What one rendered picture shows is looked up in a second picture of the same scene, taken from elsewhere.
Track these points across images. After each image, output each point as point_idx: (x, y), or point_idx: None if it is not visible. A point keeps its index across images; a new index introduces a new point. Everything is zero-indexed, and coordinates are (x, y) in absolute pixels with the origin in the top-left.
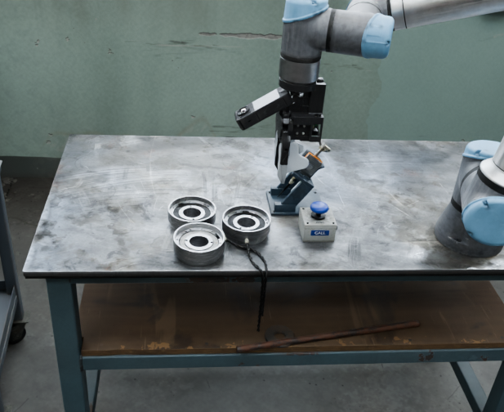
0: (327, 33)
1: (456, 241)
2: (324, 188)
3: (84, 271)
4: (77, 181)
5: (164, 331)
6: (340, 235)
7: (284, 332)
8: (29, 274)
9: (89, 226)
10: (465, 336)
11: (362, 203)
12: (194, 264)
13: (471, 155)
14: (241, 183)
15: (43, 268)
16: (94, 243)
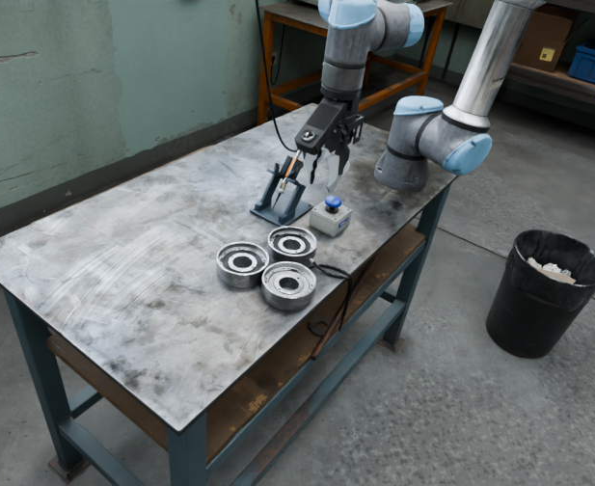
0: (385, 32)
1: (410, 183)
2: (280, 185)
3: (233, 381)
4: (69, 300)
5: (245, 388)
6: None
7: (322, 320)
8: (185, 427)
9: (163, 337)
10: (403, 249)
11: (317, 184)
12: (303, 306)
13: (417, 112)
14: (220, 214)
15: (193, 410)
16: (195, 348)
